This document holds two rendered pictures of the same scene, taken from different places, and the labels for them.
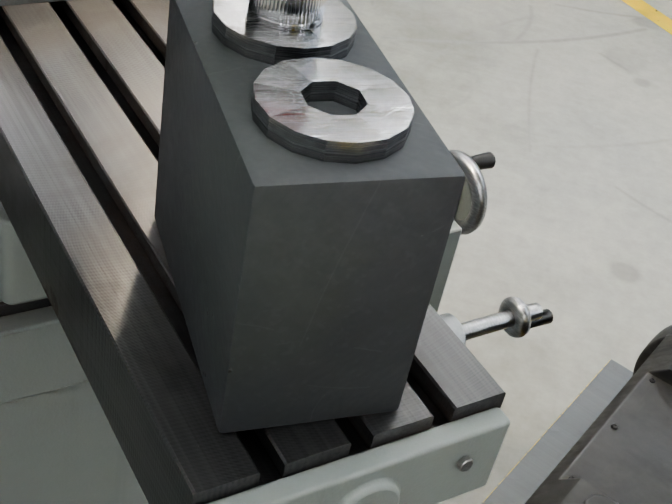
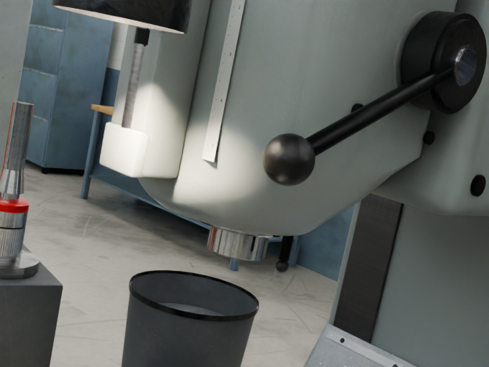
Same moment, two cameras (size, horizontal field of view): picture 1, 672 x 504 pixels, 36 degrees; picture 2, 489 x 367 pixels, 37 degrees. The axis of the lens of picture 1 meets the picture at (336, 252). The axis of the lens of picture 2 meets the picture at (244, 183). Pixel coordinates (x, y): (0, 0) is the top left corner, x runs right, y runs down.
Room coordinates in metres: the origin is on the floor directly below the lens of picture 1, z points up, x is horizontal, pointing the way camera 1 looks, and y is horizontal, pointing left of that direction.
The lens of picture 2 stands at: (1.45, 0.19, 1.42)
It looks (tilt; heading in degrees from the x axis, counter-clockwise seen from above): 8 degrees down; 171
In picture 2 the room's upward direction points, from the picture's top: 11 degrees clockwise
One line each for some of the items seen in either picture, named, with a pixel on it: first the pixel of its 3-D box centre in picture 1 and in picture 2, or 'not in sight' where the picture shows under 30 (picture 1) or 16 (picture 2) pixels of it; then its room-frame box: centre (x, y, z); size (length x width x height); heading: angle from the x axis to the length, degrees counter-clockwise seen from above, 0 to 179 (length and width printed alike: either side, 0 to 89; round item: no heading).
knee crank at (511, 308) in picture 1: (491, 323); not in sight; (1.09, -0.23, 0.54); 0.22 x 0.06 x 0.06; 127
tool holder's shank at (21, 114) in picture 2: not in sight; (15, 151); (0.60, 0.06, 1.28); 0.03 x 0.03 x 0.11
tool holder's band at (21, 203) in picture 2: not in sight; (7, 203); (0.60, 0.06, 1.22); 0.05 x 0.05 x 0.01
